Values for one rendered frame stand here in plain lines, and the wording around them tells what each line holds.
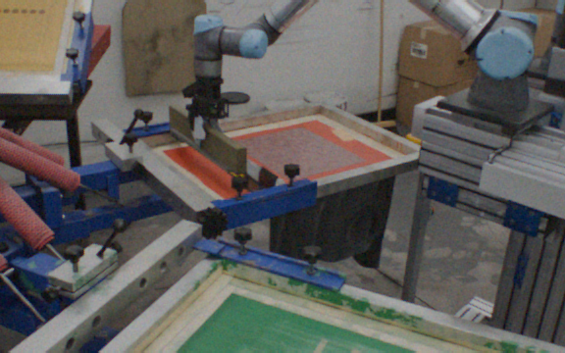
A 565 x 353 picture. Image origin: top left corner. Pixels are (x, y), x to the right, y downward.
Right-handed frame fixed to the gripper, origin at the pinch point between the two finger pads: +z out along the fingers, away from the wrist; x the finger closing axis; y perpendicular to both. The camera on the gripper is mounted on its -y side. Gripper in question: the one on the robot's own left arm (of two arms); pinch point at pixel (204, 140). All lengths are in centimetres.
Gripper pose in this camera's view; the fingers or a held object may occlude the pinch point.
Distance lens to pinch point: 183.8
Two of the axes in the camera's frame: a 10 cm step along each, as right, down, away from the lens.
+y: 5.8, 3.7, -7.2
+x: 8.1, -2.1, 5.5
